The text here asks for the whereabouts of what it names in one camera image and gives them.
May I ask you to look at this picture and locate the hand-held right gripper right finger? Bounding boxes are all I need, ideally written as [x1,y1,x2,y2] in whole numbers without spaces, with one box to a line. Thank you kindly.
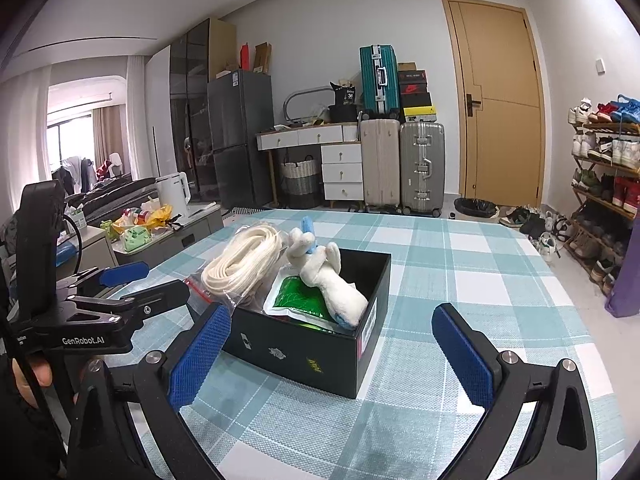
[431,302,598,480]

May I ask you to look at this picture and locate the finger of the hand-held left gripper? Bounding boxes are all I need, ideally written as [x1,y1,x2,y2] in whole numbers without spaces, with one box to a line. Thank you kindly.
[65,278,191,325]
[55,261,151,301]

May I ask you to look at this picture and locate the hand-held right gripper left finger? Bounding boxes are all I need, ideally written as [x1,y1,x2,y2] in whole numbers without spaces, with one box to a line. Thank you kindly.
[65,301,233,480]

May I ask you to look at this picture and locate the bagged white rope coil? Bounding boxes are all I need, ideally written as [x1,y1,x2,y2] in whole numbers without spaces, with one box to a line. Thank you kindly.
[185,223,288,311]

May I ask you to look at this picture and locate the black cardboard box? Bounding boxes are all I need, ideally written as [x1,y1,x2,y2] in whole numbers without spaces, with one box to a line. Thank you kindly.
[221,247,392,401]

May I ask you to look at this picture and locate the green medicine sachet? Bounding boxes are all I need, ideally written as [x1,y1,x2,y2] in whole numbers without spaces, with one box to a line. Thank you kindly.
[262,270,346,333]

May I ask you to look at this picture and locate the white plush rabbit toy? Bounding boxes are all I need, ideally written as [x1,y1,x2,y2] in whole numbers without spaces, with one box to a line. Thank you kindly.
[285,216,371,331]

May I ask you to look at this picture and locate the person's left forearm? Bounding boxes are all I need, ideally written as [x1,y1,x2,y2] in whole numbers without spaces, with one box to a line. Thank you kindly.
[0,385,71,480]

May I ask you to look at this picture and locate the person's left hand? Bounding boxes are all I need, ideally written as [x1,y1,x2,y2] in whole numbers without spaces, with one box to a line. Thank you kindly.
[12,357,54,409]

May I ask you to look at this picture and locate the pile of colourful snack packets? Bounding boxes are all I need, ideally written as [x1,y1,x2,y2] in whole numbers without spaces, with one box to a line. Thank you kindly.
[100,203,183,253]

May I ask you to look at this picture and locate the dark striped sofa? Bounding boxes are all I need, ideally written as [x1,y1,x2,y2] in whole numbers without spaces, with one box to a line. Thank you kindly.
[67,176,160,213]

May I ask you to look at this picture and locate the teal checked tablecloth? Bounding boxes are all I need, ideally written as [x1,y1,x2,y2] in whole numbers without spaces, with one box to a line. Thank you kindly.
[120,207,621,480]

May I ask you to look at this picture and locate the grey side cabinet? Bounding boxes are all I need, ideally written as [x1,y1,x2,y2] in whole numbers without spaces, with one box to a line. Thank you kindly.
[110,205,224,268]

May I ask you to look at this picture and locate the hanging clothes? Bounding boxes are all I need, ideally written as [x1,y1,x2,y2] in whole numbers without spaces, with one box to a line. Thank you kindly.
[50,151,126,196]

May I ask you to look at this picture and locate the white electric kettle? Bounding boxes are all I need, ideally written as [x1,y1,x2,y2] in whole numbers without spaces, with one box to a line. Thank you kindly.
[155,172,192,218]

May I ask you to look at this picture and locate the brown curtain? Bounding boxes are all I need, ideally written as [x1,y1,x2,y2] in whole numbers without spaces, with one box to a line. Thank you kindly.
[90,105,126,181]

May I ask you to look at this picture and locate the pile of shoes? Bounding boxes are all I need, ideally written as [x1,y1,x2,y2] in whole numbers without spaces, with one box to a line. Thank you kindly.
[497,204,576,263]

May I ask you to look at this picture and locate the dark glass cabinet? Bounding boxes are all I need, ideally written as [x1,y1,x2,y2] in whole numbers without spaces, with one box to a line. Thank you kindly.
[169,19,211,201]

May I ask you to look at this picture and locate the dark grey refrigerator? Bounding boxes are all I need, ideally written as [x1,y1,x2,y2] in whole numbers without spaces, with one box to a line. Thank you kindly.
[206,69,276,209]

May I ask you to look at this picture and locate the woven laundry basket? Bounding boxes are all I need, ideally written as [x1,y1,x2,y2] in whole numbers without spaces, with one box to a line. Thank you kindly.
[278,156,322,209]

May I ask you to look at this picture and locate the silver suitcase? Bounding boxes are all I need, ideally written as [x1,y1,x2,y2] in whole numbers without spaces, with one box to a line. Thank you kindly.
[399,121,447,218]

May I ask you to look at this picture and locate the beige suitcase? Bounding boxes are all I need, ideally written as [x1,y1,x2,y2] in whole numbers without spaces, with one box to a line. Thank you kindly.
[360,119,402,213]

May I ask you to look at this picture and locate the wooden shoe rack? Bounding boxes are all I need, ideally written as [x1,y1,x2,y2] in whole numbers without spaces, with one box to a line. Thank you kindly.
[567,94,640,296]

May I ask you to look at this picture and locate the white desk with drawers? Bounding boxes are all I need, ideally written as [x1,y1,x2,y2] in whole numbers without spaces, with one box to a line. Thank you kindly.
[256,122,363,206]

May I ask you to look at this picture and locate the yellow wooden door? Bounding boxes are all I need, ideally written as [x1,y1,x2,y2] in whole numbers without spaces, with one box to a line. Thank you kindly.
[441,0,547,208]

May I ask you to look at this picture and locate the brown cardboard box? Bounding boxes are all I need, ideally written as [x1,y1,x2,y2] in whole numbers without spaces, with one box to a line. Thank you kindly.
[254,42,273,75]

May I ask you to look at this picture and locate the stack of shoe boxes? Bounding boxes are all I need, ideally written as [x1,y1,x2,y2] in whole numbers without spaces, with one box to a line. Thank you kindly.
[397,62,437,123]

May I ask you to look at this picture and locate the black bag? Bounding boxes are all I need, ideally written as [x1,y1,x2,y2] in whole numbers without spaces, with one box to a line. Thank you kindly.
[327,80,361,123]

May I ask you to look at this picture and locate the teal suitcase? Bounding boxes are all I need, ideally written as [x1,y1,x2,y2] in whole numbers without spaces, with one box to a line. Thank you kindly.
[359,45,401,121]

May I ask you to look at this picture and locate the curved metal frame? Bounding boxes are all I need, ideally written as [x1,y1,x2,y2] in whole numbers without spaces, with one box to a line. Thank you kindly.
[282,87,333,126]

